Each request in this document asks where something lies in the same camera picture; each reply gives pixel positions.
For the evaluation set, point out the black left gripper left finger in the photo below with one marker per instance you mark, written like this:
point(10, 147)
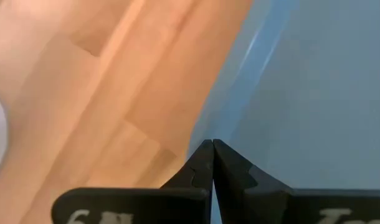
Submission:
point(131, 205)

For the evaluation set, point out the blue plastic tray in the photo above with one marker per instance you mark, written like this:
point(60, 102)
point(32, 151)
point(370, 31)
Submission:
point(302, 93)

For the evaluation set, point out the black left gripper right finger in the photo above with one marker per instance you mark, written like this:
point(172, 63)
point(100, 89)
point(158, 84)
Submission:
point(255, 202)

